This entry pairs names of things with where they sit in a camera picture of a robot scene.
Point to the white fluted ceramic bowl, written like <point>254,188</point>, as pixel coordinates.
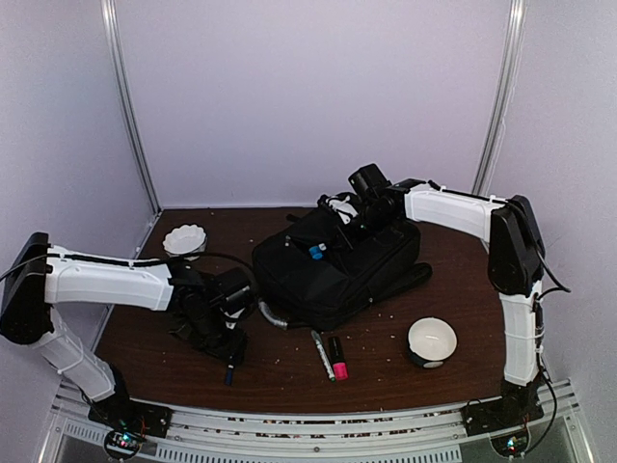
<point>185,240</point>

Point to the pink highlighter marker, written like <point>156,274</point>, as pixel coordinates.
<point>337,359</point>

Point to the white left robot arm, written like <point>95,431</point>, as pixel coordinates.
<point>43,276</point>

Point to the aluminium corner post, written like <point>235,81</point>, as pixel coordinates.
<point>505,89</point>
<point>113,36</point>

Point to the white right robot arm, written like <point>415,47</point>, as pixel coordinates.
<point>515,265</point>

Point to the right circuit board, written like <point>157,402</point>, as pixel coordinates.
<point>510,445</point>

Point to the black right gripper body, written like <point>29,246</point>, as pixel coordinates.
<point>372,222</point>

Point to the aluminium front rail frame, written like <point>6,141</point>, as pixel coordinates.
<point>428,434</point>

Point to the right aluminium corner post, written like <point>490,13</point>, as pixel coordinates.
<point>505,89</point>

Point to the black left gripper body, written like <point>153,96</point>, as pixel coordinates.
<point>207,332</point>

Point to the blue highlighter marker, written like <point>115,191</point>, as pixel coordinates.
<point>316,252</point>

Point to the white bowl black base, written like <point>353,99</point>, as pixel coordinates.
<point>431,342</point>

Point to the left circuit board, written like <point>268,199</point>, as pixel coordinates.
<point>122,444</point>

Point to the left aluminium corner post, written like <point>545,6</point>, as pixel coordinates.
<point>113,36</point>

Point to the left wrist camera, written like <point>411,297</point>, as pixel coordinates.
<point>234,314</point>

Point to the white pen green tip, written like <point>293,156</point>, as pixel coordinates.
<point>323,355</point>

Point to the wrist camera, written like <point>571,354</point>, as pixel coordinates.
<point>234,314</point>
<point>346,206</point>

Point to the circuit board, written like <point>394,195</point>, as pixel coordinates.
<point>510,445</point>
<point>122,444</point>

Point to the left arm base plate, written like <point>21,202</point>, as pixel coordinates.
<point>141,419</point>

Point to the black student backpack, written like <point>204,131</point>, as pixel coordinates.
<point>350,277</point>

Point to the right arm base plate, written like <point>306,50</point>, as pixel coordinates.
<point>480,417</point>

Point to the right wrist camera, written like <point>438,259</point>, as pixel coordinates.
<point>346,206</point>

